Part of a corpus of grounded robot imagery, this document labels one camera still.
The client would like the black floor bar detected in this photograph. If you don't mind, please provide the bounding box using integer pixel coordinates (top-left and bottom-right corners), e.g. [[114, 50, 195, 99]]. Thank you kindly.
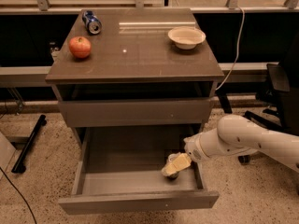
[[11, 115, 47, 174]]

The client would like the red apple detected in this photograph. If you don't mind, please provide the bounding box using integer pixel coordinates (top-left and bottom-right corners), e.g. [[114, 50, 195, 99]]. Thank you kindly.
[[68, 36, 92, 59]]

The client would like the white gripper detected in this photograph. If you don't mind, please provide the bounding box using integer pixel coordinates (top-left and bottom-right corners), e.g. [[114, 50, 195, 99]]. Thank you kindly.
[[162, 133, 208, 176]]

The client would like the black office chair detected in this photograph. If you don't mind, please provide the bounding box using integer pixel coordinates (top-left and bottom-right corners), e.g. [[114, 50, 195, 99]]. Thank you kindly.
[[237, 31, 299, 166]]

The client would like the grey drawer cabinet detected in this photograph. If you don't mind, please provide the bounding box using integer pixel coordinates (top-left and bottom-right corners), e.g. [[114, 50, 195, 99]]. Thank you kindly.
[[46, 8, 223, 141]]

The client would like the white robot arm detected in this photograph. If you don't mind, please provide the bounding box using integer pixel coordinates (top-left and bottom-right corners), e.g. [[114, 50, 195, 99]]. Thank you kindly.
[[162, 115, 299, 176]]

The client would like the black floor cable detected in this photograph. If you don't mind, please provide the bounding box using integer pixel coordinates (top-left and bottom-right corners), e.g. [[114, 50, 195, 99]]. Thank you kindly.
[[0, 166, 38, 224]]

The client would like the white paper bowl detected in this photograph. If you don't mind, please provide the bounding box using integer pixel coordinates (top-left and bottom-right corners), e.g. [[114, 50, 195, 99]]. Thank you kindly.
[[168, 26, 206, 50]]

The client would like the blue soda can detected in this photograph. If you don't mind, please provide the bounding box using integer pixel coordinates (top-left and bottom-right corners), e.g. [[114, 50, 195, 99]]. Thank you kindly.
[[82, 10, 102, 35]]

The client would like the white hanging cable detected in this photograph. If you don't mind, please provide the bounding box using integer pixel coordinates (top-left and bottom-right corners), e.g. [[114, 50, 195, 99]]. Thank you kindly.
[[215, 6, 246, 91]]

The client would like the closed top drawer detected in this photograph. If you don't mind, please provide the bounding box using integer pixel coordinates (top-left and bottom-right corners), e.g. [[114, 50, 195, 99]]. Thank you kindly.
[[58, 99, 212, 128]]

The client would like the open middle drawer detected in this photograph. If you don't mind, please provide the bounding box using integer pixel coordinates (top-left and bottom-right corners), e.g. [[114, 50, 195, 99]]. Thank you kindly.
[[59, 124, 219, 215]]

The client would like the silver 7up can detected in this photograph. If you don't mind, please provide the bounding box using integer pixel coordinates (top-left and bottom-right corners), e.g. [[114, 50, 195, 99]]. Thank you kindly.
[[167, 172, 179, 180]]

